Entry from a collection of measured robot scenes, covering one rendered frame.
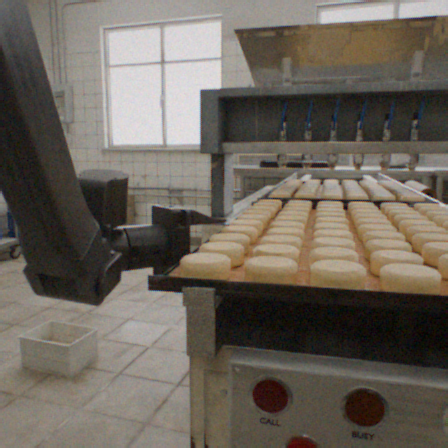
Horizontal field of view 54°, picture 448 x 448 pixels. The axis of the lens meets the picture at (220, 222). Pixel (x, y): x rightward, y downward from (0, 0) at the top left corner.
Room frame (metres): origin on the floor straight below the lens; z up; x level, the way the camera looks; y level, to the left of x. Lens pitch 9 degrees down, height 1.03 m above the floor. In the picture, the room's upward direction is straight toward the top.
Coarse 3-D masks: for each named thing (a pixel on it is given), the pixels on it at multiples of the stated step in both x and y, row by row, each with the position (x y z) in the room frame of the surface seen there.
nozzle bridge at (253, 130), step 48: (240, 96) 1.11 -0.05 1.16; (288, 96) 1.10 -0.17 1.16; (336, 96) 1.11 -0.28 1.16; (384, 96) 1.10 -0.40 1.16; (432, 96) 1.08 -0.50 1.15; (240, 144) 1.14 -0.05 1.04; (288, 144) 1.11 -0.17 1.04; (336, 144) 1.08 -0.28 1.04; (384, 144) 1.05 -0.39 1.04; (432, 144) 1.03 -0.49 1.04
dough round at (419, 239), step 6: (420, 234) 0.54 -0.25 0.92; (426, 234) 0.54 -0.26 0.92; (432, 234) 0.54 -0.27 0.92; (438, 234) 0.54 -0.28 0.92; (444, 234) 0.54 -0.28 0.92; (414, 240) 0.53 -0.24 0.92; (420, 240) 0.52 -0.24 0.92; (426, 240) 0.52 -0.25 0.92; (432, 240) 0.51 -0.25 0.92; (438, 240) 0.51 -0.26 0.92; (444, 240) 0.51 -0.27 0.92; (414, 246) 0.53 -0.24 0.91; (420, 246) 0.52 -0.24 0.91; (420, 252) 0.52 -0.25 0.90
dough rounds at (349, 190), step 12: (300, 180) 1.58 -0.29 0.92; (312, 180) 1.58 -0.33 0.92; (324, 180) 1.58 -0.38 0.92; (276, 192) 1.14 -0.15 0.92; (288, 192) 1.14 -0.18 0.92; (300, 192) 1.13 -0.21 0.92; (312, 192) 1.12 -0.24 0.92; (324, 192) 1.12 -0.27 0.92; (336, 192) 1.12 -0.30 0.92; (348, 192) 1.12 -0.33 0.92; (360, 192) 1.11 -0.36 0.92; (372, 192) 1.14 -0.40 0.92; (384, 192) 1.13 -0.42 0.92; (396, 192) 1.13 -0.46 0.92; (408, 192) 1.11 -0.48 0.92
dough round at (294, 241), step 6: (264, 240) 0.51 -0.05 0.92; (270, 240) 0.51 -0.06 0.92; (276, 240) 0.51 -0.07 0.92; (282, 240) 0.51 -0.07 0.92; (288, 240) 0.51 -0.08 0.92; (294, 240) 0.51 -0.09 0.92; (300, 240) 0.51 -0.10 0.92; (294, 246) 0.50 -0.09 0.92; (300, 246) 0.51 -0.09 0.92; (300, 252) 0.51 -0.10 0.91
